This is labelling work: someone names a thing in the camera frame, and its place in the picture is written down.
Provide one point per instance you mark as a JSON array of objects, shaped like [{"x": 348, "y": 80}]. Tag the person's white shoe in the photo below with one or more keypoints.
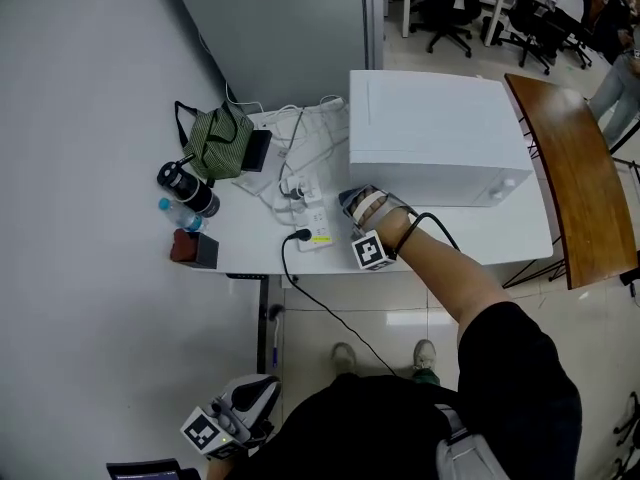
[
  {"x": 344, "y": 358},
  {"x": 424, "y": 354}
]

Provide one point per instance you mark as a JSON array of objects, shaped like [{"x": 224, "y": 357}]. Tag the person's left white shoe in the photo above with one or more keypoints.
[{"x": 344, "y": 358}]

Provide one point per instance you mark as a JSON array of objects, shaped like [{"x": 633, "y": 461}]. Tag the dark red pouch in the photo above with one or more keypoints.
[{"x": 181, "y": 245}]

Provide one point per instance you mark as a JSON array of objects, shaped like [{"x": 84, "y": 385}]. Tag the white power strip with chargers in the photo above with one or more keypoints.
[{"x": 312, "y": 193}]

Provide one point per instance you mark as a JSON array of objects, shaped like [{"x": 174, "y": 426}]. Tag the grey refrigerator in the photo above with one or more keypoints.
[{"x": 280, "y": 33}]

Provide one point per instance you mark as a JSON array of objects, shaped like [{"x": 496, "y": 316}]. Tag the black power adapter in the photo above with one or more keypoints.
[{"x": 256, "y": 150}]

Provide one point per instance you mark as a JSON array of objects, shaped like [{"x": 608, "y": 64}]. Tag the person's right forearm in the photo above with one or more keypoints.
[{"x": 450, "y": 278}]

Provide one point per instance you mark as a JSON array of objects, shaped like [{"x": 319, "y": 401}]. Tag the person's right hand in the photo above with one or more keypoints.
[{"x": 392, "y": 225}]

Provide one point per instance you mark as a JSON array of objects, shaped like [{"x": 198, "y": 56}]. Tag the person's left forearm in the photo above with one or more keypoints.
[{"x": 220, "y": 470}]

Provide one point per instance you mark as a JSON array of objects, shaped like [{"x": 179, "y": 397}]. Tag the white flat pad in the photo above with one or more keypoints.
[{"x": 255, "y": 183}]

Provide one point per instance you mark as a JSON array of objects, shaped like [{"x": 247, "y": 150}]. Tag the white power strip yellow label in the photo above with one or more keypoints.
[{"x": 317, "y": 218}]

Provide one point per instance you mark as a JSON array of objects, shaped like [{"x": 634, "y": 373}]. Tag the person's green trouser leg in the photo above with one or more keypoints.
[{"x": 426, "y": 375}]

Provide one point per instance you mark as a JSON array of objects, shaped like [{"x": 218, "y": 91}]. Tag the white microwave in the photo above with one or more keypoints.
[{"x": 435, "y": 128}]

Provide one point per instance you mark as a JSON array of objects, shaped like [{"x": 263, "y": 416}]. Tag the green striped bag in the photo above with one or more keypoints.
[{"x": 215, "y": 143}]

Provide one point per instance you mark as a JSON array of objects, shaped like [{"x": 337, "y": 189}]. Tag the brown wooden table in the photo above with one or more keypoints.
[{"x": 580, "y": 178}]

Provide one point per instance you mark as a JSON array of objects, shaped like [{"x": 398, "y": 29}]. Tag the dark blue cloth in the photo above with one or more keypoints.
[{"x": 348, "y": 197}]

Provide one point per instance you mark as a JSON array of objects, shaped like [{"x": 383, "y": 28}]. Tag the small black box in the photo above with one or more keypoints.
[{"x": 205, "y": 252}]

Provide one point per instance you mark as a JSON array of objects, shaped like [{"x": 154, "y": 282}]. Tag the black office chair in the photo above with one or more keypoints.
[
  {"x": 525, "y": 18},
  {"x": 580, "y": 38},
  {"x": 450, "y": 3}
]

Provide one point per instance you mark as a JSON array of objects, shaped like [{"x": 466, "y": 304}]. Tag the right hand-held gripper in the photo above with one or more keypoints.
[{"x": 372, "y": 250}]

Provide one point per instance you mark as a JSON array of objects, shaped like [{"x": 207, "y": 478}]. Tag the grey shoulder bag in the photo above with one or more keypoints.
[{"x": 470, "y": 460}]

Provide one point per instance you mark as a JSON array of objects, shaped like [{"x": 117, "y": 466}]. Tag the black thermos bottle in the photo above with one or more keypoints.
[{"x": 200, "y": 199}]

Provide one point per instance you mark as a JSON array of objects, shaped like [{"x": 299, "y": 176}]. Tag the black field monitor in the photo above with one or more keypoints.
[{"x": 145, "y": 470}]

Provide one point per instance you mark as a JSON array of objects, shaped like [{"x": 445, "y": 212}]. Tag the black desk control panel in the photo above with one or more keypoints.
[{"x": 245, "y": 276}]

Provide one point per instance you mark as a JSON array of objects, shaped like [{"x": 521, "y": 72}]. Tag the person's right white shoe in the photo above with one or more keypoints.
[{"x": 424, "y": 354}]

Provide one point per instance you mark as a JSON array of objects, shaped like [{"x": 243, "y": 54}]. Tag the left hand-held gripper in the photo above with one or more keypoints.
[{"x": 240, "y": 418}]

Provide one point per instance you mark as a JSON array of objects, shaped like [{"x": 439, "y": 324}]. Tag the clear water bottle blue cap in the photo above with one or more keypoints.
[{"x": 180, "y": 215}]

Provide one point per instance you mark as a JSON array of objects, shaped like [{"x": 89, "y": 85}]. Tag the person's black shirt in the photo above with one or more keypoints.
[{"x": 360, "y": 428}]

